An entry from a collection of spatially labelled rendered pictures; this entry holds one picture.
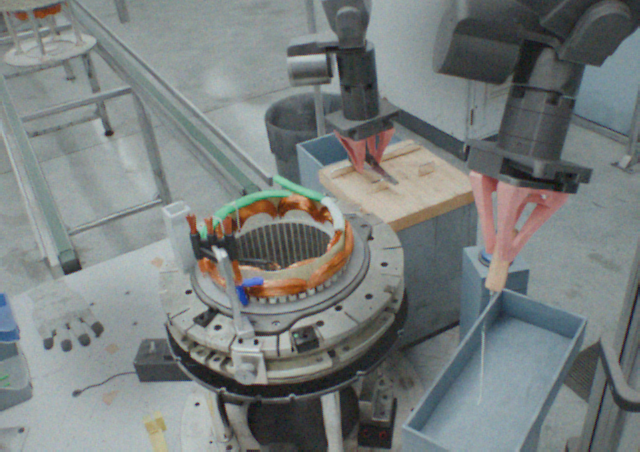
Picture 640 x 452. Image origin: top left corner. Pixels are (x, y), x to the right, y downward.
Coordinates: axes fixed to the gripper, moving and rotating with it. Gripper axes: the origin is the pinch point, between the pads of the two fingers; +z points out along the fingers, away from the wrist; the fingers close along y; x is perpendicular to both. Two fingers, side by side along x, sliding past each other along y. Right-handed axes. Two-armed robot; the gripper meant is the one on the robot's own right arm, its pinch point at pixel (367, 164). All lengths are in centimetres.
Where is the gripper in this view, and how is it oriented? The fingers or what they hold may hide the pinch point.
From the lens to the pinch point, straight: 101.9
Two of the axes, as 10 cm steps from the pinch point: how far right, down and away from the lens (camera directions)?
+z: 1.3, 8.2, 5.6
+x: 4.7, 4.4, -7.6
